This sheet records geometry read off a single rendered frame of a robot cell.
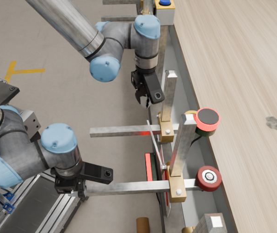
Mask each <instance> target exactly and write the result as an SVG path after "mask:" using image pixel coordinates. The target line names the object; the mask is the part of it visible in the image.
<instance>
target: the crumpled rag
mask: <svg viewBox="0 0 277 233"><path fill-rule="evenodd" d="M266 120H267V121H268V122H267V123H266V125H268V126H269V127H270V128H273V129H276V130H277V119H276V118H275V117H274V116H268V117H266Z"/></svg>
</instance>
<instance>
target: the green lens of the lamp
mask: <svg viewBox="0 0 277 233"><path fill-rule="evenodd" d="M215 131H216V129H215V130H212V131H204V130H201V129H200V128H199V127H196V130H195V132H196V133H197V134H198V135H200V136H203V137H209V136H212V135H213V134H214V133H215Z"/></svg>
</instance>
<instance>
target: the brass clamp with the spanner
mask: <svg viewBox="0 0 277 233"><path fill-rule="evenodd" d="M170 163H171V161H169V162H167V163H166V179H167V180H169V187H170V190H169V198H170V203H176V202H185V200H186V198H187V195H186V190H185V184H184V179H183V174H181V176H176V177H171V174H170V169H169V167H170ZM177 189H181V191H182V195H180V196H177V195H176V193H175V192H176V190H177Z"/></svg>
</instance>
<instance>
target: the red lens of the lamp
mask: <svg viewBox="0 0 277 233"><path fill-rule="evenodd" d="M201 109H204V108H201ZM201 109H199V110H198V111H197V113H196V121H197V126H198V127H199V128H200V129H202V130H204V131H212V130H215V129H216V128H217V126H218V124H219V122H220V115H219V113H218V112H217V111H216V112H217V114H218V115H219V121H218V122H217V123H216V124H213V125H207V124H204V123H202V122H201V121H200V120H199V119H198V117H197V114H198V112H199V111H200V110H201ZM208 109H209V108H208ZM210 109H211V108H210ZM212 110H214V109H212ZM214 111H215V110H214Z"/></svg>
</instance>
